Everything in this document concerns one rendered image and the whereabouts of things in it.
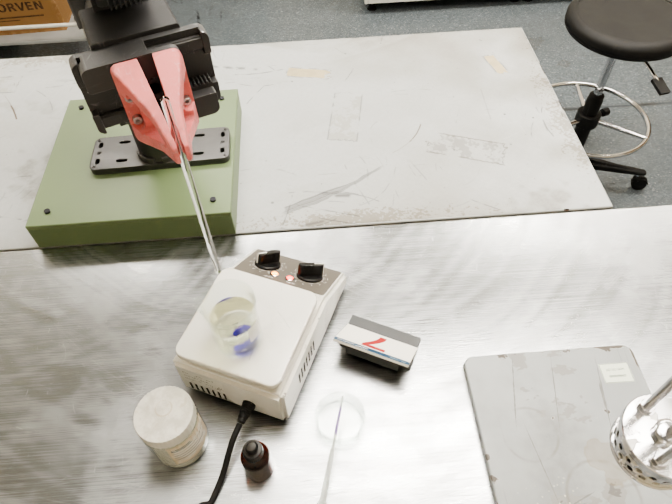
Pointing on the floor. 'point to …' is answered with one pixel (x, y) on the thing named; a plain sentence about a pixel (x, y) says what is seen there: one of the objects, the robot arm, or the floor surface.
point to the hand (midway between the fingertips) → (180, 148)
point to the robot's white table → (349, 133)
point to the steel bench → (496, 344)
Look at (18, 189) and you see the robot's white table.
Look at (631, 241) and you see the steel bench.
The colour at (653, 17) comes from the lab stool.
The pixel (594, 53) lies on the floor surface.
